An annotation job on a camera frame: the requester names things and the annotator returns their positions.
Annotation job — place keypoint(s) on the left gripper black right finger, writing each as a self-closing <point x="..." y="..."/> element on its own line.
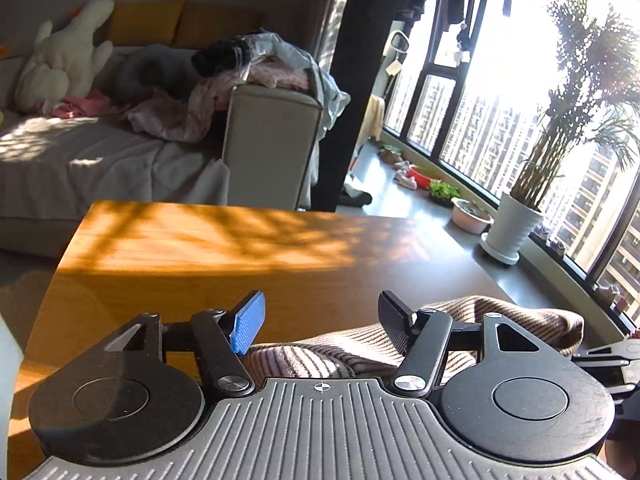
<point x="497" y="386"/>

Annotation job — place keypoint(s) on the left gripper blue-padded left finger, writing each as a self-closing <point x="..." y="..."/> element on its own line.
<point x="144" y="388"/>

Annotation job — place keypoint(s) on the striped grey brown sweater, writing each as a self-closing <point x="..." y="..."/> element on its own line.
<point x="368" y="352"/>

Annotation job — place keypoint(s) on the pile of clothes on sofa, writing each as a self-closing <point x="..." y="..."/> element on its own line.
<point x="262" y="58"/>

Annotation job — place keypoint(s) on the pink bowl planter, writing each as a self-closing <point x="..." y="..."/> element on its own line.
<point x="469" y="217"/>

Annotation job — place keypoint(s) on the small green plant tray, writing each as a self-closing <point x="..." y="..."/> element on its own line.
<point x="443" y="193"/>

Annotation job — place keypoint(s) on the red dish on floor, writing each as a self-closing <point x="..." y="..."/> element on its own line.
<point x="422" y="181"/>

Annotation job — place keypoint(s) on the beige sofa with grey cover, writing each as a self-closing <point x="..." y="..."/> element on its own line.
<point x="54" y="169"/>

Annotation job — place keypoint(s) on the potted bamboo plant white pot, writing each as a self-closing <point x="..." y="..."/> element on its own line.
<point x="595" y="100"/>

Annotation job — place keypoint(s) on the white plush toy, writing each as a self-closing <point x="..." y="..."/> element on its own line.
<point x="64" y="63"/>

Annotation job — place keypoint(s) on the white standing garment steamer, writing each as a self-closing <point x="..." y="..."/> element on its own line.
<point x="398" y="45"/>

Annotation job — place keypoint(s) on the yellow sofa cushion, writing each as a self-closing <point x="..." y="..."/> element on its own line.
<point x="141" y="23"/>

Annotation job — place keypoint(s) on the dark pillar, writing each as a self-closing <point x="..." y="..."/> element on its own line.
<point x="357" y="57"/>

